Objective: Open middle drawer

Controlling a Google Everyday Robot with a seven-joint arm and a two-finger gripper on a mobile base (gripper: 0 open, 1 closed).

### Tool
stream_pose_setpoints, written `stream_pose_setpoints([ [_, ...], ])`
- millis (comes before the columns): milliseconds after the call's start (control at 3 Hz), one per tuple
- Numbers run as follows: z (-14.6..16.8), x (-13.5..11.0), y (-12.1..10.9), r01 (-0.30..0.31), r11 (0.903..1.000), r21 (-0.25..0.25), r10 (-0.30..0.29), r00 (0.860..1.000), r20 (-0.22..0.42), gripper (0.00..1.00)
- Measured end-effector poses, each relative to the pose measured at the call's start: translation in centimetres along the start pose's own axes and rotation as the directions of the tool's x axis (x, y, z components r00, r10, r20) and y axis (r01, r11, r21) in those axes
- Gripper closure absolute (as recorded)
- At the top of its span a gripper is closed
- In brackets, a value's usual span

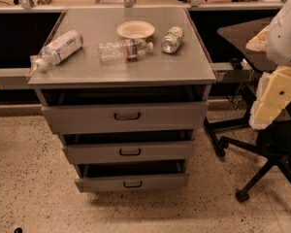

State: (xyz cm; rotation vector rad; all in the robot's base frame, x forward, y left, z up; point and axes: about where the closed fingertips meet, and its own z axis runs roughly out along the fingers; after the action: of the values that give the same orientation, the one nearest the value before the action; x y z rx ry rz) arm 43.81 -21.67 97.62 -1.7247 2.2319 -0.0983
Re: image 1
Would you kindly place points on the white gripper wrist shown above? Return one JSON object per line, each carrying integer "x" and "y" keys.
{"x": 283, "y": 41}

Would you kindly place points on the black office chair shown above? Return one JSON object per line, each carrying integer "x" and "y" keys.
{"x": 273, "y": 143}

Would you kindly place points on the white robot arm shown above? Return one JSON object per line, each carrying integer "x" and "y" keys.
{"x": 279, "y": 37}

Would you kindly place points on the grey drawer cabinet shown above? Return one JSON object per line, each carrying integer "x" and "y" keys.
{"x": 159, "y": 77}

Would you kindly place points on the grey bottom drawer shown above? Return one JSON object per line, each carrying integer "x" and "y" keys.
{"x": 165, "y": 181}

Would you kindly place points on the large labelled plastic bottle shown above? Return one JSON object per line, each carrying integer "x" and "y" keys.
{"x": 57, "y": 50}

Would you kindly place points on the grey top drawer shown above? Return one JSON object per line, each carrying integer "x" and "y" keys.
{"x": 125, "y": 117}

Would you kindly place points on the white paper bowl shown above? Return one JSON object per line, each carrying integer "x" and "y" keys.
{"x": 135, "y": 29}

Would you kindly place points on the clear crushed water bottle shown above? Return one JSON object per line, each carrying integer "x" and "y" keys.
{"x": 122, "y": 50}

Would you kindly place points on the long workbench with posts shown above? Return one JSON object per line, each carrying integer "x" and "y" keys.
{"x": 87, "y": 0}

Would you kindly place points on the silver soda can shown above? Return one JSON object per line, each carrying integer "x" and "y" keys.
{"x": 172, "y": 40}

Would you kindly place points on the grey drawer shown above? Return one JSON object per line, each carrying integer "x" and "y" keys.
{"x": 165, "y": 181}
{"x": 128, "y": 152}
{"x": 125, "y": 117}

